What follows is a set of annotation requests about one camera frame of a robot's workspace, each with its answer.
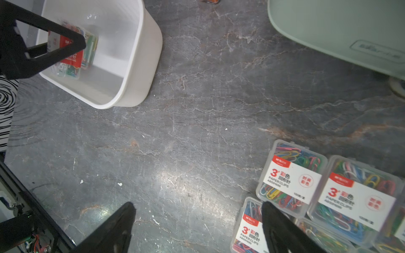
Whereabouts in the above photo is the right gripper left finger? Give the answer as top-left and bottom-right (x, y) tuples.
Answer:
(70, 202), (136, 253)

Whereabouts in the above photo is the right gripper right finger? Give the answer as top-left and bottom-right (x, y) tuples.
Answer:
(262, 202), (324, 253)

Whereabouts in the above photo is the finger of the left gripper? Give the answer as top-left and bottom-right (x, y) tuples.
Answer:
(1, 1), (86, 80)

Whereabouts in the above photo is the white storage box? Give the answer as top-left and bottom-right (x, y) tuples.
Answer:
(41, 1), (162, 109)

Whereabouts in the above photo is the mint green toaster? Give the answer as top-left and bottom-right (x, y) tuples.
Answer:
(267, 1), (405, 80)

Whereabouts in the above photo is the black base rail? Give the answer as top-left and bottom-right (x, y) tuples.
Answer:
(1, 152), (76, 253)

